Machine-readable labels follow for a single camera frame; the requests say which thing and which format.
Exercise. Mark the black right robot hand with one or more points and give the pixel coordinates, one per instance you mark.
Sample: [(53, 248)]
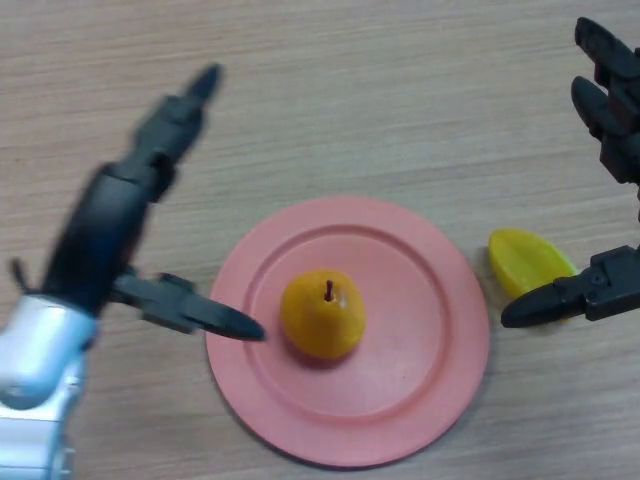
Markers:
[(617, 120)]

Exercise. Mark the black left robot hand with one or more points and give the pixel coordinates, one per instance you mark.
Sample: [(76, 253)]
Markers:
[(100, 235)]

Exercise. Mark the yellow pear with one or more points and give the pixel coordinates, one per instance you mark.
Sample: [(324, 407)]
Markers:
[(322, 320)]

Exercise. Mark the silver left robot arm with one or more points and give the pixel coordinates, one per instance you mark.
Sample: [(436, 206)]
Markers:
[(35, 340)]

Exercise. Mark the pink round plate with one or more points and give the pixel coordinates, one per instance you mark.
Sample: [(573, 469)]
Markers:
[(410, 370)]

